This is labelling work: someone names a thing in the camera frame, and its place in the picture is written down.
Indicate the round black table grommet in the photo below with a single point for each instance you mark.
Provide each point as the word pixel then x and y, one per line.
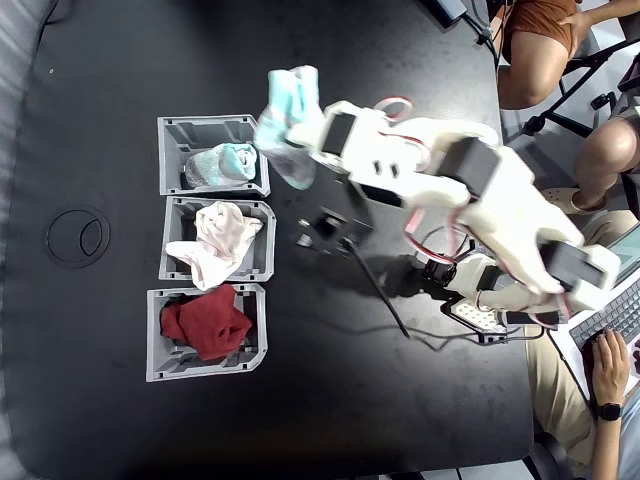
pixel 79 239

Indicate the black smartwatch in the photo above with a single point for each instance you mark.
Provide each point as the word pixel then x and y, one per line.
pixel 607 411

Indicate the person's leg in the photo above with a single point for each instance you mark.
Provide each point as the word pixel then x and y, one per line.
pixel 605 155
pixel 530 60
pixel 555 390

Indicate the beige clog shoe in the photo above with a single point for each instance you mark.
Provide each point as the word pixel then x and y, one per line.
pixel 560 196

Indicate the dark red sock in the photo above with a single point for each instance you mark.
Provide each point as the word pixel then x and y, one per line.
pixel 210 325

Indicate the teal and grey sock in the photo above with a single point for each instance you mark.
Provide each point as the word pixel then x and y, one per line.
pixel 285 100
pixel 215 165

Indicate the person's hand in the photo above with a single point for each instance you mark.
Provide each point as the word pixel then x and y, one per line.
pixel 577 22

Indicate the black camera box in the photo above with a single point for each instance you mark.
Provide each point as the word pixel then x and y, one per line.
pixel 345 210

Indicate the grey plastic bin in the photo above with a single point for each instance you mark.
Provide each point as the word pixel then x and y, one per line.
pixel 170 150
pixel 172 250
pixel 155 350

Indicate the person's hand with watch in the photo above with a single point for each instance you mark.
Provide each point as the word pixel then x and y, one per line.
pixel 610 365

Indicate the pale pink sock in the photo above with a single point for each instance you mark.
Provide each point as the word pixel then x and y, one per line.
pixel 220 240

